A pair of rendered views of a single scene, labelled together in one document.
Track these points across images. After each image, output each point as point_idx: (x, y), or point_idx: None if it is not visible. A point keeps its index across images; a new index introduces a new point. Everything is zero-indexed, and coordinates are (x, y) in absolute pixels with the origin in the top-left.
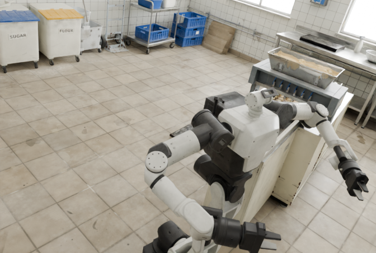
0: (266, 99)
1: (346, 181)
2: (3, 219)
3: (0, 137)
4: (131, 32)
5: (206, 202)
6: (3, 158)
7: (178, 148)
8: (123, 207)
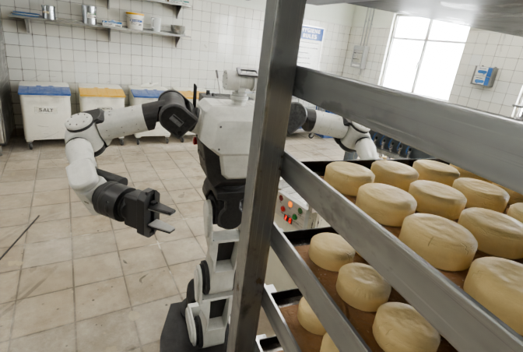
0: (247, 80)
1: None
2: (61, 255)
3: None
4: None
5: (266, 272)
6: None
7: (114, 115)
8: (182, 268)
